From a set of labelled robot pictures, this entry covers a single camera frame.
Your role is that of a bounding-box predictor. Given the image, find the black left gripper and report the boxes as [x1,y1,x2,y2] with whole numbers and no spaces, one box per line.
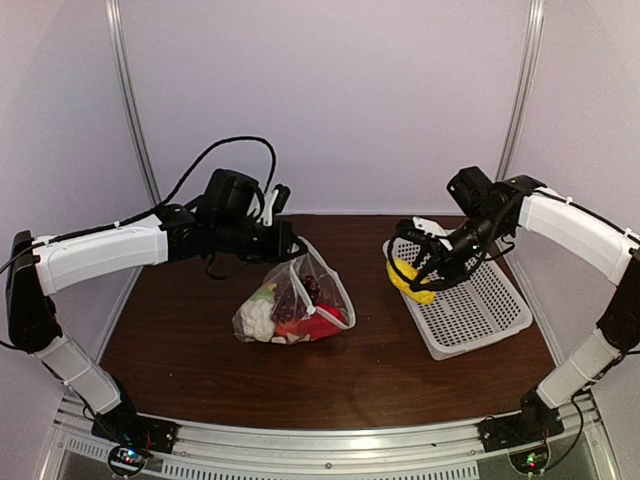
[214,215,308,264]

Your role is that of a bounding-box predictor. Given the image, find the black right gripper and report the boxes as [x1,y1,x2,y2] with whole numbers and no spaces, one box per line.
[409,210,510,290]

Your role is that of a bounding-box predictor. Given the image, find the yellow toy mango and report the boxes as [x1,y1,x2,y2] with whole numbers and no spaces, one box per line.
[386,257,436,305]

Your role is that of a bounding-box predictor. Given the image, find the white toy cauliflower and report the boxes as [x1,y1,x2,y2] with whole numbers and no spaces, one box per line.
[239,286,275,342]

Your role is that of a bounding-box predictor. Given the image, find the dark red toy grapes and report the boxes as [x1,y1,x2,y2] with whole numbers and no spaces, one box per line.
[271,275,321,323]

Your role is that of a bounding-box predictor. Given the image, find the clear polka dot zip bag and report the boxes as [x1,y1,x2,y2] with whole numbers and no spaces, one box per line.
[232,238,356,345]

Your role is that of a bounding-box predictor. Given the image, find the red toy bell pepper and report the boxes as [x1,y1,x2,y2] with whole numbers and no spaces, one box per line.
[299,304,346,341]

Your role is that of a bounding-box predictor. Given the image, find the orange toy pumpkin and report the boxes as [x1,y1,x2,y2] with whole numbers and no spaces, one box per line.
[275,321,300,339]

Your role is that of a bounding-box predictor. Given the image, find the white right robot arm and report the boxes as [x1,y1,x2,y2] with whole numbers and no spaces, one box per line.
[395,166,639,442]

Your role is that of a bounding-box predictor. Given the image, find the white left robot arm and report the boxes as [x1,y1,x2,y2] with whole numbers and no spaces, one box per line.
[1,169,307,444]

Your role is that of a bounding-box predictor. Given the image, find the white perforated plastic basket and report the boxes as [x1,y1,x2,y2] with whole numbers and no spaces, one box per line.
[401,262,533,361]

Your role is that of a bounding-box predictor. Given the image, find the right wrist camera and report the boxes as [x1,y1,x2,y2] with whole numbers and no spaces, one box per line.
[395,216,447,244]

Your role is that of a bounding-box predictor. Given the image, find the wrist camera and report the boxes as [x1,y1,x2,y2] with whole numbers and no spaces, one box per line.
[259,184,291,227]
[395,216,447,244]

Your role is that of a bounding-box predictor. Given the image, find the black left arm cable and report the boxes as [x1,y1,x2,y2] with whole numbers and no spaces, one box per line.
[0,137,279,281]

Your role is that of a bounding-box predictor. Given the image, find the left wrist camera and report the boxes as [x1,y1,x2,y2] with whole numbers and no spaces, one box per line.
[259,184,291,227]

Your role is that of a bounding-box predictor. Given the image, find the left aluminium frame post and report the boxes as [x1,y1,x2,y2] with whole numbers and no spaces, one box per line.
[104,0,161,205]

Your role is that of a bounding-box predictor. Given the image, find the aluminium frame post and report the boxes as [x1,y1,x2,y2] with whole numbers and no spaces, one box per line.
[104,0,161,205]
[496,0,545,180]

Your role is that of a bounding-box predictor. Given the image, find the front aluminium rail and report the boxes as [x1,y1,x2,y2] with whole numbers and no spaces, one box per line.
[37,384,624,480]

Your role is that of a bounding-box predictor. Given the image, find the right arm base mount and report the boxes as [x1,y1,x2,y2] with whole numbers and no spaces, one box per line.
[477,413,565,477]

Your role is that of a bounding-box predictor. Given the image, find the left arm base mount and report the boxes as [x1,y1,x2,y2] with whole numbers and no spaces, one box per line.
[91,415,178,478]

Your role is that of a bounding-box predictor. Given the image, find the right aluminium frame post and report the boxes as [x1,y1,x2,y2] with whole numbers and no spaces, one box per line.
[496,0,545,180]

